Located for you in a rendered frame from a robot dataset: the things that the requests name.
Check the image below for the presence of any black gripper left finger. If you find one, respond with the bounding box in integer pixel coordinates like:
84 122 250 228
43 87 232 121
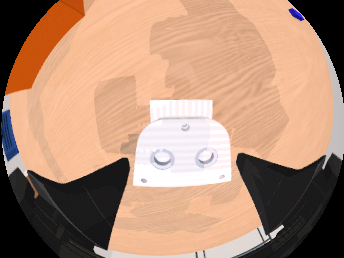
27 157 131 250

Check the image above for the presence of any dark blue rectangular block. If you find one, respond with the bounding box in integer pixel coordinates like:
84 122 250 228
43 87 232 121
288 8 304 21

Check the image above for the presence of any white plate with two round holes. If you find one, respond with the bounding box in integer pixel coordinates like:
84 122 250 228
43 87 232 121
132 116 232 188

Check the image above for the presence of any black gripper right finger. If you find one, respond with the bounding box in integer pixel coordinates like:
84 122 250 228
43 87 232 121
236 153 327 236

